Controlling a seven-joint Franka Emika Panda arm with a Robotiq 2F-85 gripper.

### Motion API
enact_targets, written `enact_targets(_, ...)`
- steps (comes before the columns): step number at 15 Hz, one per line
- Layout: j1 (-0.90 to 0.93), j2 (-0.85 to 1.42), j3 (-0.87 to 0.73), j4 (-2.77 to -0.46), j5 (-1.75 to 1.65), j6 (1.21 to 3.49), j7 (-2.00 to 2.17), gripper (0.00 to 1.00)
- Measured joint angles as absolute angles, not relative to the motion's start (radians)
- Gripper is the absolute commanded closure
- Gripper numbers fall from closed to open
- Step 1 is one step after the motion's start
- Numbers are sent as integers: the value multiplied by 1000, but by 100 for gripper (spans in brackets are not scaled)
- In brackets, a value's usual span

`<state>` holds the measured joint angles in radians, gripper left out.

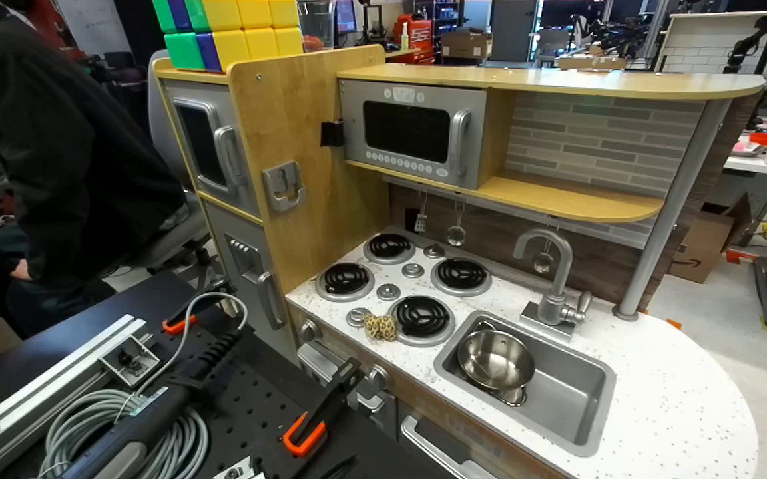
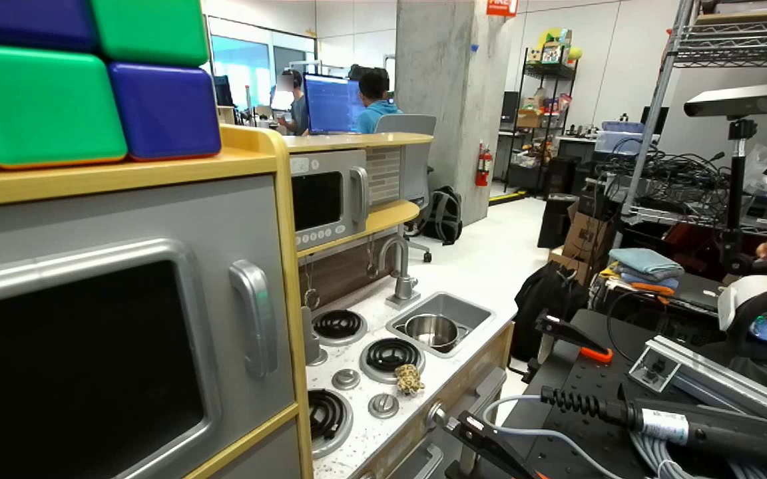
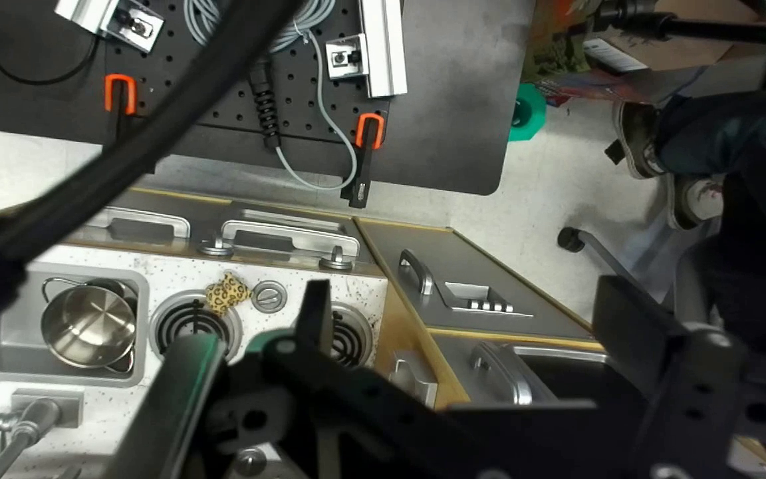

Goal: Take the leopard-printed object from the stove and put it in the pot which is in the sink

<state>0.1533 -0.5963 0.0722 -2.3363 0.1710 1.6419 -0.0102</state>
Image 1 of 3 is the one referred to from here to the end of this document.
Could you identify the black toy stove burner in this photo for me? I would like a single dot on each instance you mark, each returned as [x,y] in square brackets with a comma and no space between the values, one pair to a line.
[390,247]
[345,281]
[422,319]
[462,275]

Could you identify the brown cardboard box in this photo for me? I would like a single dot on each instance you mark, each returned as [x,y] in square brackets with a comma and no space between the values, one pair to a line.
[703,240]

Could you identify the orange black bar clamp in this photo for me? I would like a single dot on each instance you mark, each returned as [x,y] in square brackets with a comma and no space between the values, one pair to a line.
[313,428]

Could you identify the grey toy oven door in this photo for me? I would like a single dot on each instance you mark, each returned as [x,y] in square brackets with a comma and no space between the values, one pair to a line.
[206,148]

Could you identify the grey toy faucet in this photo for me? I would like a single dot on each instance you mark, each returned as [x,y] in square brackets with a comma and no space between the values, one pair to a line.
[560,293]

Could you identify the person in black jacket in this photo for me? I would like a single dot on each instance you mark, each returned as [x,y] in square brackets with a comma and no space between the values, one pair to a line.
[53,162]

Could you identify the aluminium extrusion rail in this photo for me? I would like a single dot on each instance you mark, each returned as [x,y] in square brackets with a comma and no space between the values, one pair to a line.
[37,390]

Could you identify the grey wall hook holder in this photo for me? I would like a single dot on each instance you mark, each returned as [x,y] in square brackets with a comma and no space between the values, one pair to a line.
[282,187]

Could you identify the grey toy sink basin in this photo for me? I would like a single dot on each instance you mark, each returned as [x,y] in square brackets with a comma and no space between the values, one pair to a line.
[570,390]

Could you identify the wooden toy kitchen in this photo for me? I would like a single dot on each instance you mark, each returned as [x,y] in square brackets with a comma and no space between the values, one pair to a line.
[313,108]

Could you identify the stainless steel pot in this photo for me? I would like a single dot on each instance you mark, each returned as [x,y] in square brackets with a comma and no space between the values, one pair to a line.
[493,361]

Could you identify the grey toy microwave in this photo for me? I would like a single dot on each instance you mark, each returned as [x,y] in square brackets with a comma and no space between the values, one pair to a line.
[405,131]

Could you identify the hanging toy ladle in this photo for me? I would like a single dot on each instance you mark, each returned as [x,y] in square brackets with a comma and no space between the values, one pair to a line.
[455,235]

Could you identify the leopard-printed object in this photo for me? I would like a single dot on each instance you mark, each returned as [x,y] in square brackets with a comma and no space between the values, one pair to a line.
[382,329]

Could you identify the grey toy cabinet door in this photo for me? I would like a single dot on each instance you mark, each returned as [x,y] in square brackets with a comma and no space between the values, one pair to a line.
[246,267]

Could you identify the small grey stove knob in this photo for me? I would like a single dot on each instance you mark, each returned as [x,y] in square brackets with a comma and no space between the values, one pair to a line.
[387,292]
[358,316]
[413,271]

